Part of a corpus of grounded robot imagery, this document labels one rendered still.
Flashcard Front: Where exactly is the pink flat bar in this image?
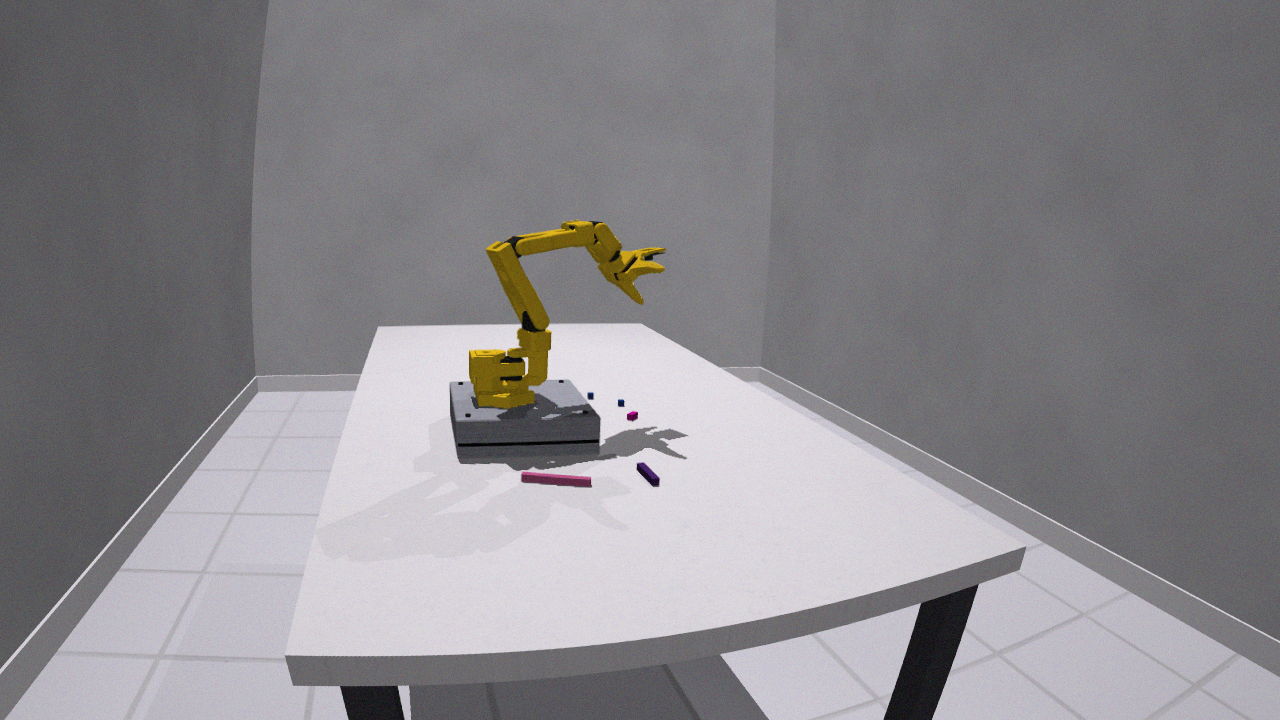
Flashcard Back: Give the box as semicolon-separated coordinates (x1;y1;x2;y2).
521;471;591;487

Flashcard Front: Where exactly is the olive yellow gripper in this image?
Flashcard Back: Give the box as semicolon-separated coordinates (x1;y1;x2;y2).
598;249;666;305

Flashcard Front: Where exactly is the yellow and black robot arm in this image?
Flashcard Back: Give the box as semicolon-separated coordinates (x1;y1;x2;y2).
472;220;622;409

